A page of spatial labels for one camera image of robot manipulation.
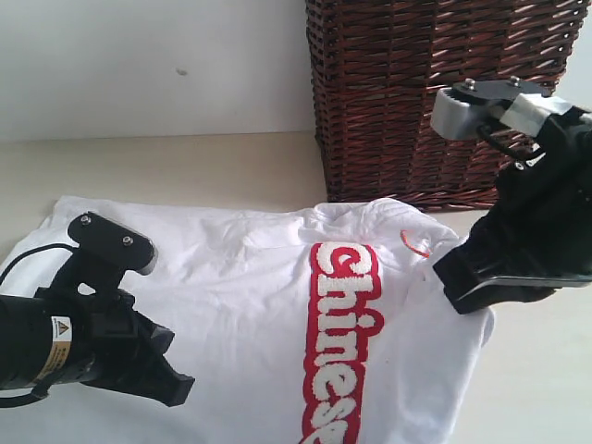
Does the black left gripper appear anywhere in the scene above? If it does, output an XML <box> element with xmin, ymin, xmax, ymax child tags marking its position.
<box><xmin>39</xmin><ymin>258</ymin><xmax>194</xmax><ymax>407</ymax></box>

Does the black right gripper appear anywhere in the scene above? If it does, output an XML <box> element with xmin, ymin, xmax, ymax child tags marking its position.
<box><xmin>434</xmin><ymin>110</ymin><xmax>591</xmax><ymax>315</ymax></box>

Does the white t-shirt red lettering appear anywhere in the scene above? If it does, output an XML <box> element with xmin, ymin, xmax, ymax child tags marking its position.
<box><xmin>1</xmin><ymin>196</ymin><xmax>494</xmax><ymax>443</ymax></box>

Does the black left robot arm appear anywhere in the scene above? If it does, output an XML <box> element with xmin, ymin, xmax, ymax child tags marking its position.
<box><xmin>1</xmin><ymin>262</ymin><xmax>195</xmax><ymax>409</ymax></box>

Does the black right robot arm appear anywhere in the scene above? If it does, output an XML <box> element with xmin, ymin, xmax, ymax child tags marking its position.
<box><xmin>434</xmin><ymin>116</ymin><xmax>591</xmax><ymax>315</ymax></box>

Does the dark brown wicker basket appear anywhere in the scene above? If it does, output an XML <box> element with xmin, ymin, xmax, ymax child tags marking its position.
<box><xmin>305</xmin><ymin>1</ymin><xmax>591</xmax><ymax>212</ymax></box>

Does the orange t-shirt tag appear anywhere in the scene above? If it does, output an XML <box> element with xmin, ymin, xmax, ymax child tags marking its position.
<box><xmin>400</xmin><ymin>229</ymin><xmax>431</xmax><ymax>258</ymax></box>

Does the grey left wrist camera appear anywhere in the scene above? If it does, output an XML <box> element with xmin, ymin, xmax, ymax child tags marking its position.
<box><xmin>68</xmin><ymin>212</ymin><xmax>158</xmax><ymax>276</ymax></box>

